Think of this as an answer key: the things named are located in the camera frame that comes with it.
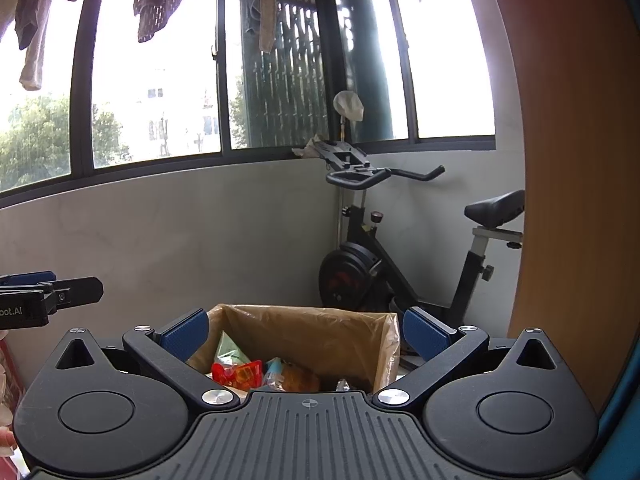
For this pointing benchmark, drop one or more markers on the white bag on stick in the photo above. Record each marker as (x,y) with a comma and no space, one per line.
(349,107)

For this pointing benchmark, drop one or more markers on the green seaweed snack bag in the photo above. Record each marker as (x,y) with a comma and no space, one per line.
(228,353)

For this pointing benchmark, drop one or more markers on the wooden wardrobe panel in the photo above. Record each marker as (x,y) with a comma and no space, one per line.
(565,79)

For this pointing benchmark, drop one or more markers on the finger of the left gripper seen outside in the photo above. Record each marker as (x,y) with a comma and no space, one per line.
(74,292)

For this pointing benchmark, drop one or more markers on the blue packaged bread cake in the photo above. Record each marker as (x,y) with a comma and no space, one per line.
(289,377)

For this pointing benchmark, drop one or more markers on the person left hand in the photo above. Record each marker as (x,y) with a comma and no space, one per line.
(7,441)

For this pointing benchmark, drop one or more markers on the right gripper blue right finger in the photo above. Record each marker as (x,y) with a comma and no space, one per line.
(446,352)

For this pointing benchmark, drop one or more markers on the cardboard box with plastic liner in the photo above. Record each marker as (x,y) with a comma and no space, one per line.
(362,347)

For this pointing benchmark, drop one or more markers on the red snack packet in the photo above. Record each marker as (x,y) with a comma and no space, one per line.
(243,377)

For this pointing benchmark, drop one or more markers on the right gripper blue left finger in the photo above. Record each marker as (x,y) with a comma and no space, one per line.
(162,354)

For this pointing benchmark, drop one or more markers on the blue curtain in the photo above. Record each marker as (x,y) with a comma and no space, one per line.
(619,429)

